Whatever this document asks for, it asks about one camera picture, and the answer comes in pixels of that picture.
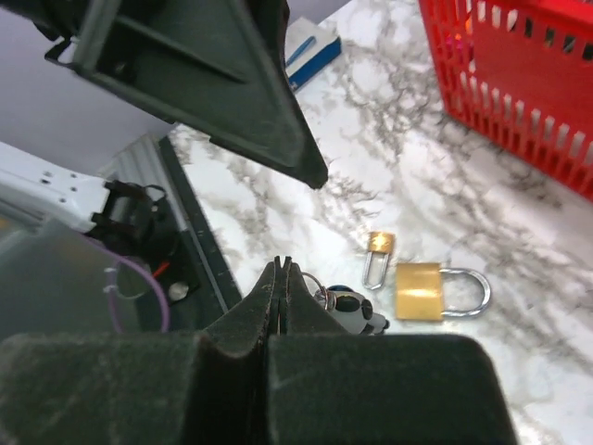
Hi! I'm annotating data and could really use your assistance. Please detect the black metal base rail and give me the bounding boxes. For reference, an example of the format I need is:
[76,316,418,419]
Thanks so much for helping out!
[158,136,241,328]

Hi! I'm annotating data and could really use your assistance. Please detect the large brass padlock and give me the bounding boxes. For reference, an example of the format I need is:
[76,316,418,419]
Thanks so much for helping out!
[395,262,492,322]

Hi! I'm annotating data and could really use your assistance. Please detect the small brass padlock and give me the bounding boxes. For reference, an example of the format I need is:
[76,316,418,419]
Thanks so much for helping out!
[362,231,396,290]

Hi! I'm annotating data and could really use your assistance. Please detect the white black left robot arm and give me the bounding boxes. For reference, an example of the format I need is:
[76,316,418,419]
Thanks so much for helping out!
[1,1,328,264]

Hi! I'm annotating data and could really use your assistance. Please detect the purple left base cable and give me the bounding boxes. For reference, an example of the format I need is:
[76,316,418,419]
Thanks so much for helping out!
[78,231,170,334]

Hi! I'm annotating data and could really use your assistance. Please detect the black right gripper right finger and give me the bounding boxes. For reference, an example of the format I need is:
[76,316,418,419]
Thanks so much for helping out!
[265,258,518,444]

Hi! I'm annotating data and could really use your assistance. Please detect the keys with panda keychain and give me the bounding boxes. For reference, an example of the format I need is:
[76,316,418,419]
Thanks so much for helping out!
[302,273,390,336]

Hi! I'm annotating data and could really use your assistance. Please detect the red plastic shopping basket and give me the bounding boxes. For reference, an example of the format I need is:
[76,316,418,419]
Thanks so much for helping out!
[419,1,592,199]

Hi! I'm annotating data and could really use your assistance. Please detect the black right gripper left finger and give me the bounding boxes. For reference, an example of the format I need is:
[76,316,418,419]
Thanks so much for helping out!
[1,261,283,444]

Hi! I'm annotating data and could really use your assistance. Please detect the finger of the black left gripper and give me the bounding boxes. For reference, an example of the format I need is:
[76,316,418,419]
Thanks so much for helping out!
[73,1,328,189]

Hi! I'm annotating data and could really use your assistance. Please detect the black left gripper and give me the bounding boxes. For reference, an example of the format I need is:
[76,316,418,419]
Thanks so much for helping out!
[27,0,121,80]

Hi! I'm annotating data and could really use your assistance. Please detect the blue razor package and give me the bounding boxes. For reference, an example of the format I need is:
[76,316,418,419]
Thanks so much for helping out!
[285,17,342,92]

